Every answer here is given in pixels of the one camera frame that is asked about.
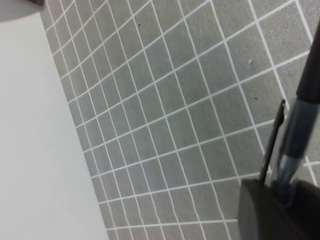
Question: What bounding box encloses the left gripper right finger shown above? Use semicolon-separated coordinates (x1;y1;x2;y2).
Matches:
286;180;320;240

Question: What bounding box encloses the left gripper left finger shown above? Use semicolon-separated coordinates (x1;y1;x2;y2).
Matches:
237;179;308;240

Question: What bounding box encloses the clear pen cap black clip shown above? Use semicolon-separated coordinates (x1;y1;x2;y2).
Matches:
271;99;320;205

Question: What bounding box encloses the black pen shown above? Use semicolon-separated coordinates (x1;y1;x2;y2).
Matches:
271;18;320;201

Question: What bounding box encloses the grey grid tablecloth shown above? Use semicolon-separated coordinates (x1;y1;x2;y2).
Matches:
40;0;320;240

